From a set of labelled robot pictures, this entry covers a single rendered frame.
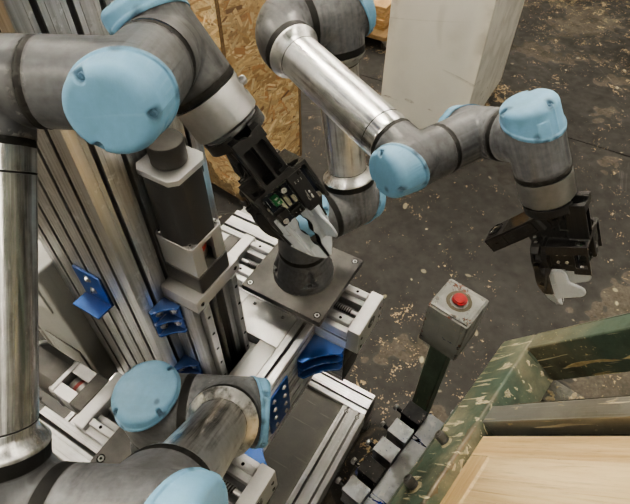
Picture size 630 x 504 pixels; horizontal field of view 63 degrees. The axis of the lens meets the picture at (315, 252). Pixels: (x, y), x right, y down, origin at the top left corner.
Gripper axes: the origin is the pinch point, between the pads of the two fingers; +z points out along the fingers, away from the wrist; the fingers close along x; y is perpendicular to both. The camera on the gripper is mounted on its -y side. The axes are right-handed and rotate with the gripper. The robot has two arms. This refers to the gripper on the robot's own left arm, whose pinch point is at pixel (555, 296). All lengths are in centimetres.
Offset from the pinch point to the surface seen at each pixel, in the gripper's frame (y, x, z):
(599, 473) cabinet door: 7.2, -15.8, 23.8
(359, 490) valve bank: -43, -27, 44
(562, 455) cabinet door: -0.1, -12.0, 28.4
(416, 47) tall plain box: -130, 204, 18
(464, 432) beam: -23.9, -6.9, 39.9
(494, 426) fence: -18.1, -3.4, 39.8
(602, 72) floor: -74, 353, 115
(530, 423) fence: -8.9, -4.2, 33.5
